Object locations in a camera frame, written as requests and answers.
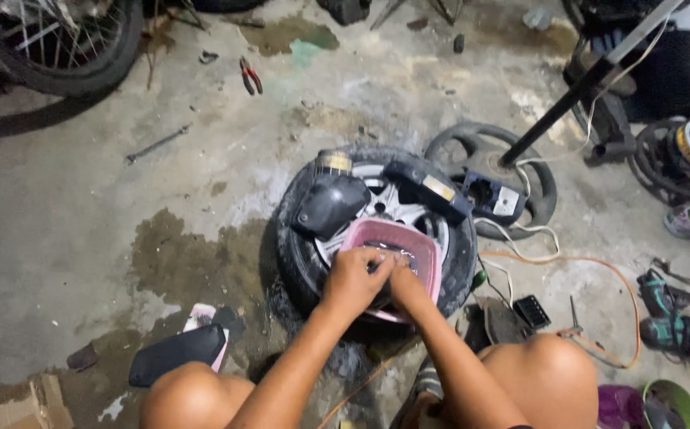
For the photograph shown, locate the dark blue plastic housing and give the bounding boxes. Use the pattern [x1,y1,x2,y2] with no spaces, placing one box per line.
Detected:
[383,161,474,226]

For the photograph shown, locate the cardboard box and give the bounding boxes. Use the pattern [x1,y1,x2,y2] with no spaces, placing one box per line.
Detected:
[0,373,75,429]

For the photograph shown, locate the teal cordless drill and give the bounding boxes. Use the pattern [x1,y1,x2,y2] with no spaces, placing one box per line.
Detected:
[637,269,690,361]

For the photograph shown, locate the long metal wrench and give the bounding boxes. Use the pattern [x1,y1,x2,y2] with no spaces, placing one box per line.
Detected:
[126,123,193,165]

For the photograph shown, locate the pink cloth rag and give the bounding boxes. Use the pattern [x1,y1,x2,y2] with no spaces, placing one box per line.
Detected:
[183,303,230,373]

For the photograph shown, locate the red handled pliers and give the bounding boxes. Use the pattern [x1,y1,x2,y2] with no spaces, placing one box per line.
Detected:
[239,56,264,97]

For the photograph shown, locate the black car tyre with rim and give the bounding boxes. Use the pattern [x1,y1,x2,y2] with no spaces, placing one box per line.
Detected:
[274,145,478,325]

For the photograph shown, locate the person's left leg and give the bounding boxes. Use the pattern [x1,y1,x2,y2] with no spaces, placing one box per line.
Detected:
[140,361,256,429]

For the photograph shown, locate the black rubber ring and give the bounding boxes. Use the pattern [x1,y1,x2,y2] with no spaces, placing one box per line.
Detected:
[627,118,690,207]

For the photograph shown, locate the small black vented part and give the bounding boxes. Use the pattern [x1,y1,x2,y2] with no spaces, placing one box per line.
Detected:
[512,295,552,330]

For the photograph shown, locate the orange cable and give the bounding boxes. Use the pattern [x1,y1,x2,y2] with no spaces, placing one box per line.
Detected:
[316,251,642,429]

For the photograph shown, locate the person's right leg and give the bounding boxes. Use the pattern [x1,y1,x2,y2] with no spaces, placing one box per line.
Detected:
[477,334,599,429]

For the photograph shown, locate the small dark part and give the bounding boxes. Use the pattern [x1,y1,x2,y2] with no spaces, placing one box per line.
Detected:
[366,243,418,276]

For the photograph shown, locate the purple plastic container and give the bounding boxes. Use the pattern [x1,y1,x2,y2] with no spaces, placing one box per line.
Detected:
[597,384,646,429]

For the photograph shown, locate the black metal stand pole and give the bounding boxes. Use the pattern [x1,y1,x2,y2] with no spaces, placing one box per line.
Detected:
[499,0,686,169]

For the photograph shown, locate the small cylindrical filter part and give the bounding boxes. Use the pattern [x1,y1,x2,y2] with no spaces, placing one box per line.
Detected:
[315,149,353,176]

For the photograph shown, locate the black flat plastic panel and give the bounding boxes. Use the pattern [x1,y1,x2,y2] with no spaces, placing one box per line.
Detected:
[128,324,227,388]

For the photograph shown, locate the dark blue switch housing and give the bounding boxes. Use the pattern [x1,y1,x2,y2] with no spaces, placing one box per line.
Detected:
[462,170,527,226]

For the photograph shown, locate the person's left hand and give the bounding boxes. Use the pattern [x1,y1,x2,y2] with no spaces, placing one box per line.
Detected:
[323,247,396,315]

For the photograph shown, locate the person's sandal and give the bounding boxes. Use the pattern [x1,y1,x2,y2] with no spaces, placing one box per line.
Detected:
[390,356,445,429]

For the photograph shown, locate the white cable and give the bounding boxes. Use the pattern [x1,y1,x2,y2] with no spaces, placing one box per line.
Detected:
[475,12,673,307]

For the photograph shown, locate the spoked motorcycle wheel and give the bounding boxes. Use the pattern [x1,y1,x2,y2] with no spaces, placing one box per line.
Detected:
[0,0,145,98]

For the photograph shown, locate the person's right hand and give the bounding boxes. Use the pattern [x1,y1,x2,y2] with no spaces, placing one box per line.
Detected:
[389,254,432,305]

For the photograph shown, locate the green plastic bowl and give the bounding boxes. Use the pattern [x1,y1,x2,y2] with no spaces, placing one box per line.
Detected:
[643,379,690,429]

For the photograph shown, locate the pink plastic basin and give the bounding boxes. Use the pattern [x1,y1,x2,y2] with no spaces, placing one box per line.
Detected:
[339,217,443,324]

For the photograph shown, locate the black plastic motorcycle cover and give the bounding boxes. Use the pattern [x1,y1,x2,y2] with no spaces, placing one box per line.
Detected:
[292,174,372,242]

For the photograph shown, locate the person's leg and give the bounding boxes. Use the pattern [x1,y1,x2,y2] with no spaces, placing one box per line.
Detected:
[477,334,599,429]
[140,361,256,429]

